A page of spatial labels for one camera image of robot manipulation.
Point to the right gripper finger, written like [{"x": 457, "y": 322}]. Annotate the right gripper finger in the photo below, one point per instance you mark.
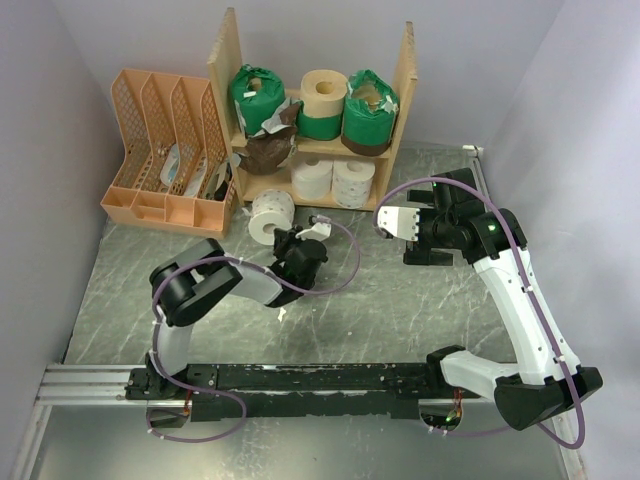
[
  {"x": 426, "y": 197},
  {"x": 416, "y": 255}
]

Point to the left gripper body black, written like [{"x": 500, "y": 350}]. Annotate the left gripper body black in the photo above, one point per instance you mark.
[{"x": 286, "y": 247}]

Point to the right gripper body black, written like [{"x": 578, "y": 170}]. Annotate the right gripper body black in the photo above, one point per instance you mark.
[{"x": 433, "y": 227}]

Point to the white paper roll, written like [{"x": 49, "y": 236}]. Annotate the white paper roll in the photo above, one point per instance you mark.
[
  {"x": 311, "y": 178},
  {"x": 351, "y": 182},
  {"x": 270, "y": 210}
]

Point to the green brown roll torn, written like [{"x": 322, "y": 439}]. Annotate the green brown roll torn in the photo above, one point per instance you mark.
[{"x": 370, "y": 110}]

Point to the brown green paper roll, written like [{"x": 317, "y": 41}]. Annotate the brown green paper roll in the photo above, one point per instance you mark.
[{"x": 315, "y": 113}]

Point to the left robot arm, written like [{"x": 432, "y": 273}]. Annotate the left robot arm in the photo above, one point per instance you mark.
[{"x": 193, "y": 282}]

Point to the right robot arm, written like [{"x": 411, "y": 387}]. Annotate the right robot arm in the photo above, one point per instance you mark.
[{"x": 547, "y": 378}]

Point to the items in organizer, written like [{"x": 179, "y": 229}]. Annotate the items in organizer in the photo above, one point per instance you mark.
[{"x": 216, "y": 184}]

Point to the orange file organizer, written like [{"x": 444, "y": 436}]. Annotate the orange file organizer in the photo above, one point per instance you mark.
[{"x": 156, "y": 109}]

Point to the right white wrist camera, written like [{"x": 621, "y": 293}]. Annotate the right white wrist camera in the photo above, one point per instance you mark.
[{"x": 399, "y": 222}]

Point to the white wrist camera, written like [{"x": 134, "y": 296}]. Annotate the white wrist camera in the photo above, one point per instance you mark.
[
  {"x": 318, "y": 231},
  {"x": 399, "y": 222}
]

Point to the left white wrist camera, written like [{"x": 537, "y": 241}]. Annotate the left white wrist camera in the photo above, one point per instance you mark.
[{"x": 318, "y": 231}]

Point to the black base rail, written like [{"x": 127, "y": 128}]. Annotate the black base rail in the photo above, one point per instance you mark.
[{"x": 397, "y": 390}]

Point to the aluminium frame rail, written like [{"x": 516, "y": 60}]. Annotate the aluminium frame rail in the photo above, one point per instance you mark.
[{"x": 414, "y": 345}]

